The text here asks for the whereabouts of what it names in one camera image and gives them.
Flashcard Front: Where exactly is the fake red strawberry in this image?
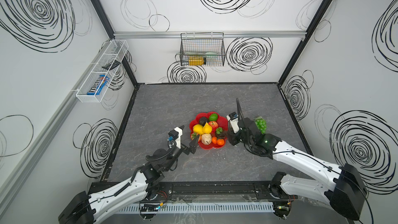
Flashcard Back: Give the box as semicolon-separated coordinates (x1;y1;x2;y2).
190;132;199;140

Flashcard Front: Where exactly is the yellow fake lemon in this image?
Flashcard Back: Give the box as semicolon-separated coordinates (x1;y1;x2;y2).
193;124;204;135

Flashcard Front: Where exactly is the green fake grape bunch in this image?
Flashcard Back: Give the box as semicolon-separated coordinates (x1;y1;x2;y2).
255;117;267;134

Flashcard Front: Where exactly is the black fake avocado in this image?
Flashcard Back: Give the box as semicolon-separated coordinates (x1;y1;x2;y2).
198;117;209;127

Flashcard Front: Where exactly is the small yellow fake fruit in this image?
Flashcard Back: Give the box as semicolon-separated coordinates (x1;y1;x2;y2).
202;123;212;134

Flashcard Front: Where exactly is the red flower-shaped fruit bowl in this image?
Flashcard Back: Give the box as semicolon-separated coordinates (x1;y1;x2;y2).
189;112;228;150

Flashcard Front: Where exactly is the fake red apple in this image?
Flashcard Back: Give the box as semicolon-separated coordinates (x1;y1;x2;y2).
208;121;219;130

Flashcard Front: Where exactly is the dark mangosteen with green calyx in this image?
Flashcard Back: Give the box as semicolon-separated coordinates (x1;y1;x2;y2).
215;127;227;139

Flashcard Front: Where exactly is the green fake lime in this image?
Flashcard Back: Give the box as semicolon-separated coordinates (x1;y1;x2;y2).
208;113;219;121

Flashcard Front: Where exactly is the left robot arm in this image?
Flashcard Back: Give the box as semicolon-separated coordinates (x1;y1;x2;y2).
58;125;199;224

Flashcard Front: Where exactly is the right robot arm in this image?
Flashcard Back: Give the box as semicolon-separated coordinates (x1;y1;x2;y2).
227;113;368;221

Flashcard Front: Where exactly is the yellow box in basket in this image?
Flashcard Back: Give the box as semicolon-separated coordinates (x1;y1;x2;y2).
188;56;206;66

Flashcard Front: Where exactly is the blue candy packet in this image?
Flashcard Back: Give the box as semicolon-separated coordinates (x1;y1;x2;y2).
87;75;109;95

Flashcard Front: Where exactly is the black remote control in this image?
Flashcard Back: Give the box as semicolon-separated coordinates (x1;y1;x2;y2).
102;61;121;71

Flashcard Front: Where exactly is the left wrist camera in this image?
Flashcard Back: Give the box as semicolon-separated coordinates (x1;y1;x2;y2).
167;127;182;149

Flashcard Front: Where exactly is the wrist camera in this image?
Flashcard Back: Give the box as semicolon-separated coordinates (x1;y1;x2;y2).
227;112;240;134
167;127;182;149

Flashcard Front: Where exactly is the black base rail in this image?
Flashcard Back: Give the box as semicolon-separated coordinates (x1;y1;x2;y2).
88;180;338;201

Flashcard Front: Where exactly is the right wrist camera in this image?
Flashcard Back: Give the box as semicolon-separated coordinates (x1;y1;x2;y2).
227;112;240;134

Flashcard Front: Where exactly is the grey slotted cable duct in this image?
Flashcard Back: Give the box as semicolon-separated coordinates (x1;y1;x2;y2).
116;202;275;214

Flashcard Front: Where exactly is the black wire wall basket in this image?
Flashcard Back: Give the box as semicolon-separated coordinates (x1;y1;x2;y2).
177;32;226;67

